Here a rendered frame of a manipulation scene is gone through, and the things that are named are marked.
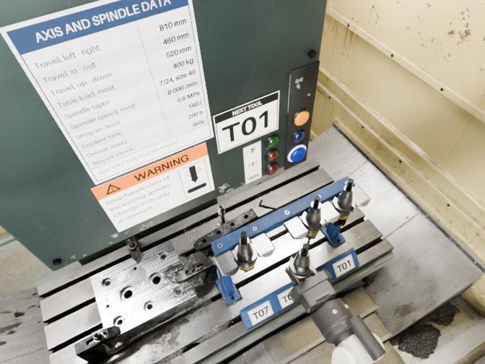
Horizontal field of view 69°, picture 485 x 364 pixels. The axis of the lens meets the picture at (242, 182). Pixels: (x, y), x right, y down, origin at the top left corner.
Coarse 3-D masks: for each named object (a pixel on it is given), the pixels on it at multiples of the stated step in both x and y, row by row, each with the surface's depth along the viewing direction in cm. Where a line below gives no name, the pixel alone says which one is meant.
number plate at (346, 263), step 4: (348, 256) 122; (340, 260) 122; (344, 260) 122; (348, 260) 123; (352, 260) 123; (336, 264) 121; (340, 264) 122; (344, 264) 122; (348, 264) 123; (352, 264) 123; (336, 268) 121; (340, 268) 122; (344, 268) 123; (348, 268) 123; (352, 268) 124; (336, 272) 122; (340, 272) 122; (344, 272) 123; (336, 276) 122
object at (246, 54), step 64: (0, 0) 26; (64, 0) 28; (192, 0) 33; (256, 0) 36; (320, 0) 40; (0, 64) 29; (256, 64) 42; (0, 128) 33; (0, 192) 38; (64, 192) 42; (64, 256) 50
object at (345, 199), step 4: (344, 188) 99; (352, 188) 99; (344, 192) 99; (348, 192) 98; (352, 192) 99; (340, 196) 101; (344, 196) 100; (348, 196) 99; (352, 196) 100; (340, 200) 102; (344, 200) 101; (348, 200) 100; (352, 200) 102; (340, 204) 103; (344, 204) 102; (348, 204) 102; (344, 208) 103
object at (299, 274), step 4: (292, 260) 93; (312, 260) 93; (292, 264) 92; (312, 264) 92; (292, 268) 92; (312, 268) 92; (292, 272) 93; (296, 272) 91; (300, 272) 91; (304, 272) 91; (296, 276) 93; (300, 276) 91; (304, 276) 91
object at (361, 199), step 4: (356, 188) 108; (360, 188) 108; (356, 192) 107; (360, 192) 107; (356, 196) 106; (360, 196) 106; (364, 196) 106; (368, 196) 106; (356, 200) 105; (360, 200) 105; (364, 200) 105; (368, 200) 105; (356, 204) 105; (360, 204) 104; (364, 204) 104
